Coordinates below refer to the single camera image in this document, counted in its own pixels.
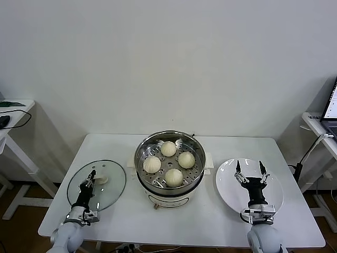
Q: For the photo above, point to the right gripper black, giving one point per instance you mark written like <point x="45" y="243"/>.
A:
<point x="255" y="189"/>

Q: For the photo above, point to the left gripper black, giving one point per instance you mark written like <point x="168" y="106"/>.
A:
<point x="85" y="196"/>

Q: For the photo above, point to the round glass lid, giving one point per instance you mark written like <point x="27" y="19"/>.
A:
<point x="110" y="184"/>

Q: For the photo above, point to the white steamed baozi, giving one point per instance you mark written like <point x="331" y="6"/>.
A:
<point x="173" y="177"/>
<point x="187" y="160"/>
<point x="152" y="164"/>
<point x="168" y="148"/>

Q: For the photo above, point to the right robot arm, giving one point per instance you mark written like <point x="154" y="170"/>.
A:
<point x="263" y="237"/>

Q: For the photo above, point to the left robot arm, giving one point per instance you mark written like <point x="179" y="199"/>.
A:
<point x="67" y="234"/>

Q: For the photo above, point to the steel perforated steamer basket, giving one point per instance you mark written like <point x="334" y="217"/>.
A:
<point x="169" y="163"/>

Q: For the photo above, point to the white round plate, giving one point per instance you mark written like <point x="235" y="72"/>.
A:
<point x="226" y="189"/>

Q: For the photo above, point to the white power adapter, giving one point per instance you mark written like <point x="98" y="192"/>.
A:
<point x="328" y="175"/>

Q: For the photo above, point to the white electric cooker base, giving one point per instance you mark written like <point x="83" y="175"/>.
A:
<point x="171" y="199"/>

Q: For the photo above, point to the white side table with mouse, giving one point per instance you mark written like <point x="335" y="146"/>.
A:
<point x="18" y="116"/>

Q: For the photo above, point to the black computer mouse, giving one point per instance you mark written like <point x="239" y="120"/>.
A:
<point x="3" y="121"/>

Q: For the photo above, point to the green flat tool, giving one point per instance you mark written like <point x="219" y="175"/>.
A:
<point x="10" y="103"/>

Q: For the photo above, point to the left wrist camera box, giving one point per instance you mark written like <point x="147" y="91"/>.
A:
<point x="91" y="218"/>

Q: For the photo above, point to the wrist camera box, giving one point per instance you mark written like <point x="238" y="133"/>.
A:
<point x="91" y="218"/>
<point x="263" y="212"/>

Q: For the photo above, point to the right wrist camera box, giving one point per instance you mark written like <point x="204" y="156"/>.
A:
<point x="263" y="212"/>

